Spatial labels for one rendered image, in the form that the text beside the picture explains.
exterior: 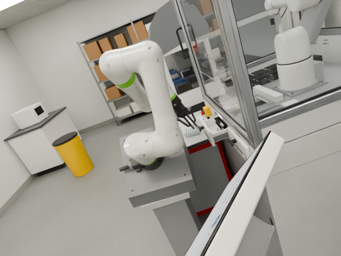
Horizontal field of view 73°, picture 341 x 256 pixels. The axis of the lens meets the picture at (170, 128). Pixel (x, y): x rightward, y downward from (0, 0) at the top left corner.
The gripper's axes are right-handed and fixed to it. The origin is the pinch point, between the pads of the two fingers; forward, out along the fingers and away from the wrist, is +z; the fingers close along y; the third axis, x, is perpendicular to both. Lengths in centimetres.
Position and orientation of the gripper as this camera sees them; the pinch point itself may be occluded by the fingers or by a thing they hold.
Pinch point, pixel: (195, 127)
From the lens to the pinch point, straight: 154.5
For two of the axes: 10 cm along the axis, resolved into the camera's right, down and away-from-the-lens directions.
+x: 1.0, 3.6, -9.3
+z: 6.4, 6.9, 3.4
